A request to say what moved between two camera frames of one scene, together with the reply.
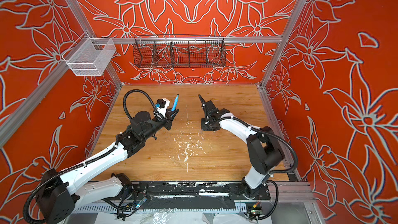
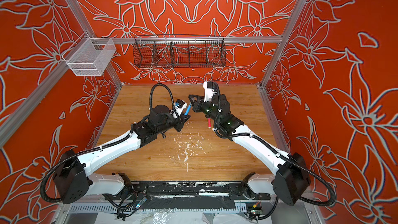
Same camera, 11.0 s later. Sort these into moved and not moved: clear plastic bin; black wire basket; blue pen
Moved: blue pen
Not moved: black wire basket; clear plastic bin
